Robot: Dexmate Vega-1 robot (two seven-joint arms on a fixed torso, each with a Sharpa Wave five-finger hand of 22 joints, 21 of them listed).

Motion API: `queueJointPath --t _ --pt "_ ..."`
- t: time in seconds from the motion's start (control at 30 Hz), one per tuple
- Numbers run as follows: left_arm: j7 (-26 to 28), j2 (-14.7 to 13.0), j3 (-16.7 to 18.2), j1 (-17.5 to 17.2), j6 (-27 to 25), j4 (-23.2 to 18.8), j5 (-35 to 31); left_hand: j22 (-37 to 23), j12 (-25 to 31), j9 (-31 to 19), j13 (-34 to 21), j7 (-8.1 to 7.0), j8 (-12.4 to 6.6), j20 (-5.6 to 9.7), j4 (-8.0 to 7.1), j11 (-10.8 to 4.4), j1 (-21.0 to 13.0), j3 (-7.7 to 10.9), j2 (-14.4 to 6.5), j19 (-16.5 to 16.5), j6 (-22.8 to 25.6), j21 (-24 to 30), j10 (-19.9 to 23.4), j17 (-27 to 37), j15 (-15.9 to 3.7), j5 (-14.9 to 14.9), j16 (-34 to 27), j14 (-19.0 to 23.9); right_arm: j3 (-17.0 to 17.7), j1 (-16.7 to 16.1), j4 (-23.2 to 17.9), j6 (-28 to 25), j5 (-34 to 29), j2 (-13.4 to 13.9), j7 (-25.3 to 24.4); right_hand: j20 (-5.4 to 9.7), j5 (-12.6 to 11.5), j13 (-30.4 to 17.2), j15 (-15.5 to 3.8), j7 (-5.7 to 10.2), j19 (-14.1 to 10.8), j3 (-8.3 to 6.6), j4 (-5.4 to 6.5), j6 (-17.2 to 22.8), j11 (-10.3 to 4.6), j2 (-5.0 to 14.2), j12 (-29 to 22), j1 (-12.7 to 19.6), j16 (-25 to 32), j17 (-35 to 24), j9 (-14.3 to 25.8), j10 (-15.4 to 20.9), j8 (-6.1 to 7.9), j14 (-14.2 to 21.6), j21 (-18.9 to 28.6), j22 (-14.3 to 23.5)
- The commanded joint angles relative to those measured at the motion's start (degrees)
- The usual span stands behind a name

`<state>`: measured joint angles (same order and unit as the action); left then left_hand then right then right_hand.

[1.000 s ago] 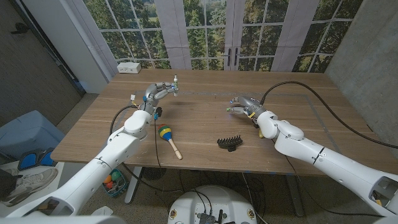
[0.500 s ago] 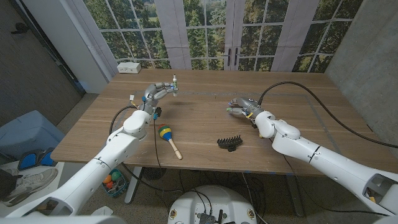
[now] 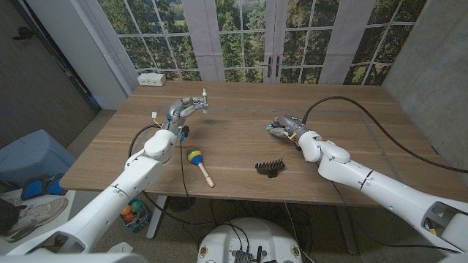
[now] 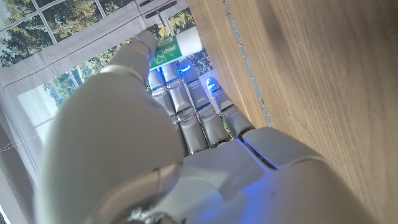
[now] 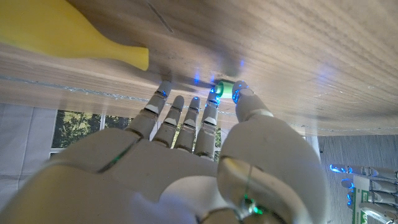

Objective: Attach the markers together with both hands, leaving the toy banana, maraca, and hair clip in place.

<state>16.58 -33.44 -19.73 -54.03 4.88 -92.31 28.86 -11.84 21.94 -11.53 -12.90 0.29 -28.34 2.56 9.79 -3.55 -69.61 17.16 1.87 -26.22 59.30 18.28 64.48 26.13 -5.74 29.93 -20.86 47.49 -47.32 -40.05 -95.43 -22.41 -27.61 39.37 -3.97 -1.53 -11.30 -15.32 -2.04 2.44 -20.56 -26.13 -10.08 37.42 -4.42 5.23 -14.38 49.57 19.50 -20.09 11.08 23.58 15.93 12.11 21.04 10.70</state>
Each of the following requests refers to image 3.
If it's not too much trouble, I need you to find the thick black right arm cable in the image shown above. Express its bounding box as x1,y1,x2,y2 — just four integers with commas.
301,96,468,175

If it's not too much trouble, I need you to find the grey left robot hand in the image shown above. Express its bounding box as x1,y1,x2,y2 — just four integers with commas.
162,96,206,135

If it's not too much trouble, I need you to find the white table leg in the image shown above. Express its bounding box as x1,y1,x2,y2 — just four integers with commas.
335,204,358,256
146,195,169,241

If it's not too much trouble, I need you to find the blue-grey storage box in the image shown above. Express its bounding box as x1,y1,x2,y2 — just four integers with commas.
0,129,78,191

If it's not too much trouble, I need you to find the teal basket of toy eggs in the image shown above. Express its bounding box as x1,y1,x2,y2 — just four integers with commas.
118,197,152,233

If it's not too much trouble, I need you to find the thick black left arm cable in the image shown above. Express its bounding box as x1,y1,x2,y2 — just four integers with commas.
127,123,216,226

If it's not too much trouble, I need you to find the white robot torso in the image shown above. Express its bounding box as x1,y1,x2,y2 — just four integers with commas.
197,218,303,263

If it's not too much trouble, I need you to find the white power strip box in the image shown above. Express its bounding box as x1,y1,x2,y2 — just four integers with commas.
137,72,167,88

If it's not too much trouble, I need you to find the grey and white sneaker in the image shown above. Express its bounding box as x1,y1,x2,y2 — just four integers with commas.
1,197,69,244

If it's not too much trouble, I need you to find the colourful striped wooden maraca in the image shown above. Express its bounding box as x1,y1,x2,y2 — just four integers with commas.
185,145,216,188

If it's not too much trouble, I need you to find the printed window backdrop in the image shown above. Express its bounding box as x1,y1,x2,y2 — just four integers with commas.
78,0,429,87

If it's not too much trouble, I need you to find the blue and black slipper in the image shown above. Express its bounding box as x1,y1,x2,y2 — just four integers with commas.
20,175,50,201
46,173,69,197

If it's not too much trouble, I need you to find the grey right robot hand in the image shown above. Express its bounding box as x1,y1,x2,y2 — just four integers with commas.
266,115,311,141

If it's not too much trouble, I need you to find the black door handle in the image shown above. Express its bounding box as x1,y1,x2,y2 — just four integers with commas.
12,26,37,41

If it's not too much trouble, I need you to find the black comb brush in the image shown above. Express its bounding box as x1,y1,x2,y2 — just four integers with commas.
254,158,287,179

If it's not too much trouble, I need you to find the white crumpled paper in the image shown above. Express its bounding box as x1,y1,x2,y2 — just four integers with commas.
107,241,135,255

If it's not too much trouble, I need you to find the black round floor base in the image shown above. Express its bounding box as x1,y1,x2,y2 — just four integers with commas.
166,196,197,213

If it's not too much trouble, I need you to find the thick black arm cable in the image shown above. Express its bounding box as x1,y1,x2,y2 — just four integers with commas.
127,123,216,226
301,96,468,175

